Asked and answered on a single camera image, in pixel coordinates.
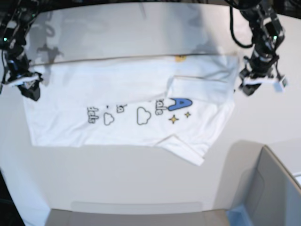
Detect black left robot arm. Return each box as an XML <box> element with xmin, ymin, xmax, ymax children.
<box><xmin>26</xmin><ymin>0</ymin><xmax>284</xmax><ymax>65</ymax></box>

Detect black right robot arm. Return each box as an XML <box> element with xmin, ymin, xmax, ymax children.
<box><xmin>0</xmin><ymin>2</ymin><xmax>240</xmax><ymax>105</ymax></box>

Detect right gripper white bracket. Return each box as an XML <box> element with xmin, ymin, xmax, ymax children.
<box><xmin>0</xmin><ymin>72</ymin><xmax>43</xmax><ymax>89</ymax></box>

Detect grey open storage box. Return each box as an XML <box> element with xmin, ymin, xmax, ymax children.
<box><xmin>46</xmin><ymin>141</ymin><xmax>301</xmax><ymax>226</ymax></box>

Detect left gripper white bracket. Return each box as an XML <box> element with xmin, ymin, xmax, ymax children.
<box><xmin>239</xmin><ymin>68</ymin><xmax>285</xmax><ymax>85</ymax></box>

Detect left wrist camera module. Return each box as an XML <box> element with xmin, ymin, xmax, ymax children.
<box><xmin>274</xmin><ymin>77</ymin><xmax>287</xmax><ymax>92</ymax></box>

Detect white t-shirt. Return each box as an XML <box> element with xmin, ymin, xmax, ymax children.
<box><xmin>23</xmin><ymin>55</ymin><xmax>239</xmax><ymax>166</ymax></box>

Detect blue cloth in box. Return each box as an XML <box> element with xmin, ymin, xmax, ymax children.
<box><xmin>226</xmin><ymin>205</ymin><xmax>253</xmax><ymax>226</ymax></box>

